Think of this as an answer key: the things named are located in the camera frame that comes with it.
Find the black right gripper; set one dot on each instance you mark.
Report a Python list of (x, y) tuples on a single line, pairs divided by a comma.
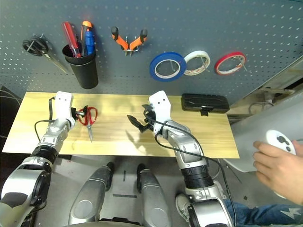
[(149, 118)]

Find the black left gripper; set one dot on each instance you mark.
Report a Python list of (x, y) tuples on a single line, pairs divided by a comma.
[(73, 114)]

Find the blue tape roll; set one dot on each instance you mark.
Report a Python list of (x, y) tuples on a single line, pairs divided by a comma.
[(153, 71)]

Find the orange black needle-nose pliers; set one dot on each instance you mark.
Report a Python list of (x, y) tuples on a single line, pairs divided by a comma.
[(119, 39)]

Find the white handheld controller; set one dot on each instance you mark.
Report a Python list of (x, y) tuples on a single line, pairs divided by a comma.
[(277, 139)]

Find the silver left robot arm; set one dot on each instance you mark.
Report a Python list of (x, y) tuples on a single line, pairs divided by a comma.
[(47, 139)]

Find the dark grey pegboard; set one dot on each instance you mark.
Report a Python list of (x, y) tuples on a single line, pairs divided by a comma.
[(165, 23)]

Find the bare person hand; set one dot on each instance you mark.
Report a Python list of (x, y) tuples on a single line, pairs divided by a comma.
[(279, 172)]

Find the black cup holder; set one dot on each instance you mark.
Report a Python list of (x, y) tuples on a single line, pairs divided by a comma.
[(85, 73)]

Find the metal peg hook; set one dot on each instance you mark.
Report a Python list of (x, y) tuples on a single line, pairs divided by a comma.
[(241, 62), (204, 63), (171, 67)]

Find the short black floor tape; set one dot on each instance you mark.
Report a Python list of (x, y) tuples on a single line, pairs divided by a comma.
[(124, 176)]

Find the black tool case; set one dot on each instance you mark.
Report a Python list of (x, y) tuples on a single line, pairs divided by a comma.
[(203, 101)]

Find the silver left robot leg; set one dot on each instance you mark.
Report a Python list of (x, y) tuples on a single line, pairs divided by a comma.
[(90, 194)]

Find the silver robot leg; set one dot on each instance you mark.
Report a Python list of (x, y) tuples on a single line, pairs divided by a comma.
[(154, 196), (90, 194)]

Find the silver right robot leg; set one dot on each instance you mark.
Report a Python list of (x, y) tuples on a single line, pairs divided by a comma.
[(154, 196)]

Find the long black floor tape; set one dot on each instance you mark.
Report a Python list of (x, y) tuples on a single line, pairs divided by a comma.
[(124, 195)]

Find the white tape roll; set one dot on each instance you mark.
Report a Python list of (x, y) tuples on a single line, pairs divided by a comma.
[(207, 59)]

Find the orange black screwdriver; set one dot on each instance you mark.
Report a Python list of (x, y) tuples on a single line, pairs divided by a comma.
[(87, 24)]

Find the red tape roll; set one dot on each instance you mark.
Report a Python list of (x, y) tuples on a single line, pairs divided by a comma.
[(217, 66)]

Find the white sneaker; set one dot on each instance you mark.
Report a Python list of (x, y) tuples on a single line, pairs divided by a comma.
[(182, 205)]

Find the large white machine shell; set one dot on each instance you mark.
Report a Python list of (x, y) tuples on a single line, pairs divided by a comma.
[(248, 132)]

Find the blue jeans leg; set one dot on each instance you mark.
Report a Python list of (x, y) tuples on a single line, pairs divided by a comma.
[(265, 212)]

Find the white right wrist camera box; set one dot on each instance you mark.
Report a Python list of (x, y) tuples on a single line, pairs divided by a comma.
[(161, 111)]

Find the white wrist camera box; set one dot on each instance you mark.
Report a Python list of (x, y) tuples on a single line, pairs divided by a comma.
[(161, 111), (62, 106)]

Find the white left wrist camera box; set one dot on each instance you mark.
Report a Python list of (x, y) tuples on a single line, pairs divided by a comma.
[(62, 106)]

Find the brown wooden frame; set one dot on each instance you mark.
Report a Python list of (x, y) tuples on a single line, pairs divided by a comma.
[(279, 89)]

